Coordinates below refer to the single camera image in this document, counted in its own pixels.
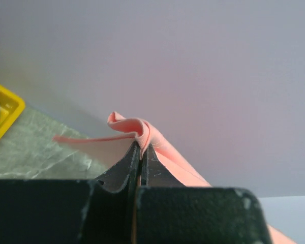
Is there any pink t shirt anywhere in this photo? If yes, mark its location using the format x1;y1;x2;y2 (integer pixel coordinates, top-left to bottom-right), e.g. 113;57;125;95
54;112;292;243

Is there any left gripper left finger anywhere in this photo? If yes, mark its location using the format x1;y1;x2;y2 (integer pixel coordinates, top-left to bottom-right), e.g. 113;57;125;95
96;140;142;194

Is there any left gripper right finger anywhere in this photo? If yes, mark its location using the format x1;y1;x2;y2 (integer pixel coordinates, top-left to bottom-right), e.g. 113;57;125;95
140;144;185;187

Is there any yellow plastic bin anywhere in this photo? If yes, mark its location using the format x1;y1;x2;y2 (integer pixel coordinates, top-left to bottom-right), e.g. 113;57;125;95
0;85;25;140

